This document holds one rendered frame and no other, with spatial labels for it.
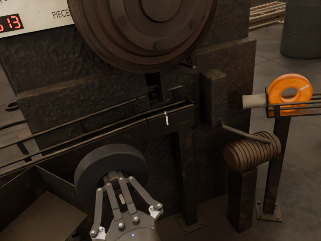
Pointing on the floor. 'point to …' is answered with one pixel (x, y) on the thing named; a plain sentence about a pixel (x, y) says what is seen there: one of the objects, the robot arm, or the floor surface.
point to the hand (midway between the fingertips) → (111, 172)
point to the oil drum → (302, 29)
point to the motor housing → (246, 175)
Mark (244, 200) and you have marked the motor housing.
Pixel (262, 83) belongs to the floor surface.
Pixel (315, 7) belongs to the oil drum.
